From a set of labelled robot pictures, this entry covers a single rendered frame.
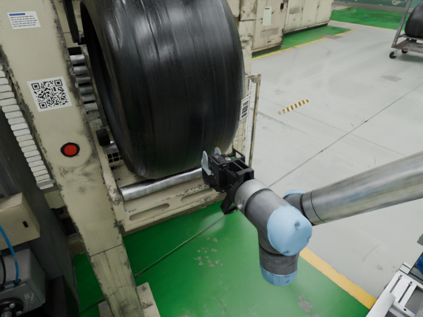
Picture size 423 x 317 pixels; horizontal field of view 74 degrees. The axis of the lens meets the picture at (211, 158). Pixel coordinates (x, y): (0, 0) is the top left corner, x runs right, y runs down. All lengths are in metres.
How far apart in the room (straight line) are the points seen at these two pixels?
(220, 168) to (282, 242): 0.22
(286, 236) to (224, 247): 1.38
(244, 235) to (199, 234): 0.29
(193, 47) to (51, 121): 0.40
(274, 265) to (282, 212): 0.12
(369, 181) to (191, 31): 0.45
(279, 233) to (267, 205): 0.06
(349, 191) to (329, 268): 1.33
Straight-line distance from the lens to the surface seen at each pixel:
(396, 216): 2.41
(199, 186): 0.94
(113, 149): 1.11
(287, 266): 0.59
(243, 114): 0.73
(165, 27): 0.62
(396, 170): 0.58
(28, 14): 0.74
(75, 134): 0.83
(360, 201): 0.59
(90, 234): 1.06
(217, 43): 0.65
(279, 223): 0.49
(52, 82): 0.77
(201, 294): 1.69
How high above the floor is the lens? 1.48
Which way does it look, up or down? 36 degrees down
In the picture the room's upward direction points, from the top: straight up
